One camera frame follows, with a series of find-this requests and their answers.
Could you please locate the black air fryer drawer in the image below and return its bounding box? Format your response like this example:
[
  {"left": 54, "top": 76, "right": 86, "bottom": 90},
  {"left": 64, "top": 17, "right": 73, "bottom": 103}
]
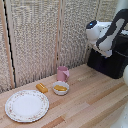
[{"left": 87, "top": 48, "right": 116, "bottom": 79}]

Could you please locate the small white bowl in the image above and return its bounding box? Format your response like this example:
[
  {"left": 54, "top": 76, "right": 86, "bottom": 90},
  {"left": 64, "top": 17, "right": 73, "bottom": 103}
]
[{"left": 52, "top": 80, "right": 70, "bottom": 97}]

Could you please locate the black air fryer body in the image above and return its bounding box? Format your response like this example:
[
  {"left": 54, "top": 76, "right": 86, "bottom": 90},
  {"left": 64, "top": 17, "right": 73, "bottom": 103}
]
[{"left": 99, "top": 29, "right": 128, "bottom": 80}]

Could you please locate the pink mug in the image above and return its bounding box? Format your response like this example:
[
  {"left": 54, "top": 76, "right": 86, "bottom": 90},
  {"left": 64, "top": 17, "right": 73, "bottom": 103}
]
[{"left": 56, "top": 65, "right": 71, "bottom": 83}]

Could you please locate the large yellow oval block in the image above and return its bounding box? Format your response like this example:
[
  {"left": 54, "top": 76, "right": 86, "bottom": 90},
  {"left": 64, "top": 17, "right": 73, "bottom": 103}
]
[{"left": 54, "top": 85, "right": 67, "bottom": 92}]

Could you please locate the yellow rectangular block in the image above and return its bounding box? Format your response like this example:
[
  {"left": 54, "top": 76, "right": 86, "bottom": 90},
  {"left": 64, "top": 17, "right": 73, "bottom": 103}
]
[{"left": 35, "top": 83, "right": 49, "bottom": 94}]

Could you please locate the woven folding screen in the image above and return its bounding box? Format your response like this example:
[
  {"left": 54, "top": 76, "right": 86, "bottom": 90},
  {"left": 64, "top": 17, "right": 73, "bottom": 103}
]
[{"left": 0, "top": 0, "right": 128, "bottom": 94}]

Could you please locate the floral rimmed white plate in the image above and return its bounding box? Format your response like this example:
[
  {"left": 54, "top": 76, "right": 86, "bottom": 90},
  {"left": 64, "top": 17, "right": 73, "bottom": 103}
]
[{"left": 4, "top": 89, "right": 50, "bottom": 123}]

